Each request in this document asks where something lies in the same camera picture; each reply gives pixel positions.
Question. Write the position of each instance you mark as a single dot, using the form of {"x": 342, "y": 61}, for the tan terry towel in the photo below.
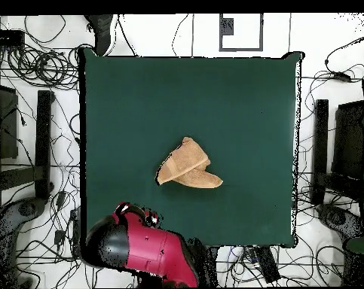
{"x": 184, "y": 162}

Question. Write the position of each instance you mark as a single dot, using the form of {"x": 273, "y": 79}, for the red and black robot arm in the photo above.
{"x": 151, "y": 250}

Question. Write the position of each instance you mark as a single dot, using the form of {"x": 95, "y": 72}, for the black flat box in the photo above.
{"x": 6, "y": 37}

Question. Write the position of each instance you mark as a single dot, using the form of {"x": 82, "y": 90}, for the dark green table cloth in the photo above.
{"x": 169, "y": 105}

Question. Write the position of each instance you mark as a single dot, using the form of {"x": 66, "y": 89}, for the black power strip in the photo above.
{"x": 76, "y": 228}
{"x": 267, "y": 265}

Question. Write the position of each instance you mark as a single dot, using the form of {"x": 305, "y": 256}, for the black metal stand foot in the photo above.
{"x": 43, "y": 144}
{"x": 320, "y": 144}

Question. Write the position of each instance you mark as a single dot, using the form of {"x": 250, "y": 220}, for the black power adapter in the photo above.
{"x": 59, "y": 237}
{"x": 341, "y": 76}

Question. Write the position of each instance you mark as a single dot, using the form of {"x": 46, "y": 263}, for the grey swivel chair base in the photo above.
{"x": 6, "y": 222}
{"x": 338, "y": 219}

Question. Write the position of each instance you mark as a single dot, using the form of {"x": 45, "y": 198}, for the black chair seat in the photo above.
{"x": 349, "y": 141}

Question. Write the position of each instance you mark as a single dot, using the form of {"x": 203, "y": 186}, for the black cabinet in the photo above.
{"x": 5, "y": 120}

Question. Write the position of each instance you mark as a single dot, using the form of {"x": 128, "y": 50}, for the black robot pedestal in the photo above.
{"x": 207, "y": 265}

